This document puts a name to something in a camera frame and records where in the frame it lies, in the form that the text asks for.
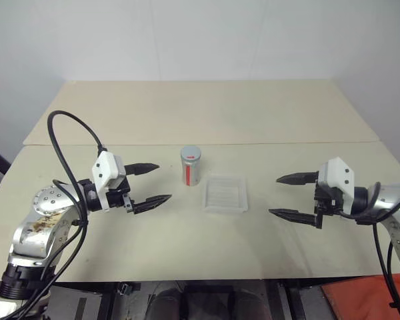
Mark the silver metal bracket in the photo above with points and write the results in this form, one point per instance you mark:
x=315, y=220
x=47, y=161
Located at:
x=124, y=288

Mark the silver can red label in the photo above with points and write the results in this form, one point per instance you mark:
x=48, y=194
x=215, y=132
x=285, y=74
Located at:
x=190, y=173

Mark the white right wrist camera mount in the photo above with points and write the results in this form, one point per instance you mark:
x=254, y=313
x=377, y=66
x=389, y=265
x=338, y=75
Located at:
x=340, y=170

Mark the grey bottle cap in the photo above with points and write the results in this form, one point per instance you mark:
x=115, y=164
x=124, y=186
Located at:
x=190, y=152

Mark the clear plastic tray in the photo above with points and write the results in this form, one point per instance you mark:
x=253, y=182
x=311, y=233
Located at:
x=225, y=193

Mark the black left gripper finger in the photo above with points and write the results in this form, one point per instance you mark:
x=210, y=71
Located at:
x=153, y=202
x=143, y=168

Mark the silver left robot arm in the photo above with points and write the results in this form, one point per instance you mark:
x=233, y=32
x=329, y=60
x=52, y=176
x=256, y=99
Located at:
x=50, y=200

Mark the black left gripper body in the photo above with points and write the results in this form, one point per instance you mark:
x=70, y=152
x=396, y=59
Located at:
x=116, y=199

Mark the red mat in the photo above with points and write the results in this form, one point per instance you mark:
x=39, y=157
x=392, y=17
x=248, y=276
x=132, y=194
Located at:
x=363, y=296

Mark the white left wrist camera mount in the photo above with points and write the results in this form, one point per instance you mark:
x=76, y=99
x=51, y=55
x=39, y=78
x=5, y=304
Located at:
x=103, y=166

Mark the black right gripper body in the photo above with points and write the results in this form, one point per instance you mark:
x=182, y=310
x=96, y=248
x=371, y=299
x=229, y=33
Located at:
x=326, y=200

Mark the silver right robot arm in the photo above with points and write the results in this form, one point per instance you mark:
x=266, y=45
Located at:
x=390, y=195

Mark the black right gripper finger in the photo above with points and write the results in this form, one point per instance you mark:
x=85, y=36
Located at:
x=296, y=178
x=293, y=216

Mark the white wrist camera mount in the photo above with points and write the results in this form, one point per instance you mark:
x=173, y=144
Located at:
x=103, y=166
x=340, y=170

